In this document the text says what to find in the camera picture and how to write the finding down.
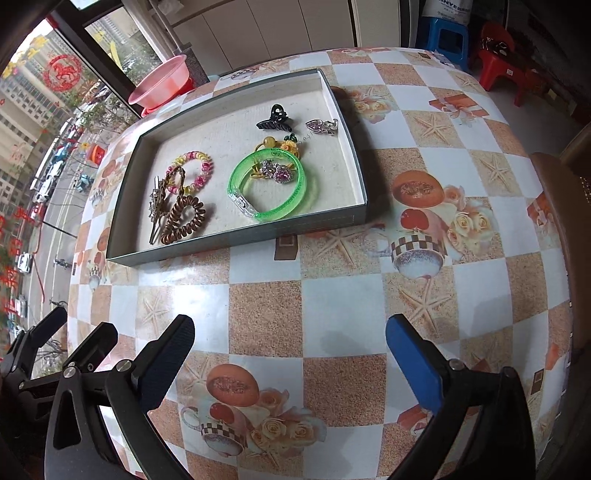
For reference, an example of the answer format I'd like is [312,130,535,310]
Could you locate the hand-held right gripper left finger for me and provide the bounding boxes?
[44,315,196,480]

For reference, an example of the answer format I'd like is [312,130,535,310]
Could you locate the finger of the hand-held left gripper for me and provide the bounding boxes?
[7,306,69,371]
[66,322,119,366]

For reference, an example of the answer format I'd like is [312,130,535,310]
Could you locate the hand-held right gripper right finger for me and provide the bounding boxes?
[385,315,537,480]

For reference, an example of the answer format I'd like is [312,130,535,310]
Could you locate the brown spiral hair tie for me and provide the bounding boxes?
[159,195,207,245]

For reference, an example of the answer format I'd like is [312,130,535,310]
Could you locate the brown braided rope hair tie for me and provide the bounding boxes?
[157,166,188,232]

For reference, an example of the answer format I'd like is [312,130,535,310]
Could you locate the green translucent bangle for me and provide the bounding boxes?
[228,148,319,222]

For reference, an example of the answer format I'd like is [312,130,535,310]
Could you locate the pink gem hair clip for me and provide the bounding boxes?
[261,159,296,184]

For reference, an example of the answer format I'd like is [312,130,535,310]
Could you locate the yellow elastic tie with bead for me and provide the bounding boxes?
[249,135,283,182]

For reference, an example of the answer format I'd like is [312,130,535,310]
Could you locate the yellow flower hair tie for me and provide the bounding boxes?
[279,133,303,158]

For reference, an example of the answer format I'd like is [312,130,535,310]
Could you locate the grey shallow tray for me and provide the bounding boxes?
[105,68,369,267]

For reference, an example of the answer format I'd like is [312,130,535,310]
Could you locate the silver butterfly hair clip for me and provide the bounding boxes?
[305,117,340,137]

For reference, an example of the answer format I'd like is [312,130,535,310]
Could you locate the red paper window decal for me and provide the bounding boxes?
[42,53,84,95]

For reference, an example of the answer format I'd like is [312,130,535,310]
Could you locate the black hair claw clip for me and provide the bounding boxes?
[256,104,294,134]

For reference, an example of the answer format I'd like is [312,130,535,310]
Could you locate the pink plastic basin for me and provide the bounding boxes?
[128,54,189,108]

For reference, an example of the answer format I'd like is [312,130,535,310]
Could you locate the red plastic stool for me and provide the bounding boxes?
[470,22,550,107]

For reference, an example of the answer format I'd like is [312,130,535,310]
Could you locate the blue plastic stool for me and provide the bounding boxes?
[424,16,469,70]

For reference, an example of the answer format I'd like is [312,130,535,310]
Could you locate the white printed bag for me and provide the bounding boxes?
[422,0,472,26]

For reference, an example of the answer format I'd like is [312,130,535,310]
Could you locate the white cabinet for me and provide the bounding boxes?
[182,0,358,77]

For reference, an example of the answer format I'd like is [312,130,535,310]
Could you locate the pink yellow spiral hair tie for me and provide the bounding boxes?
[166,150,214,195]

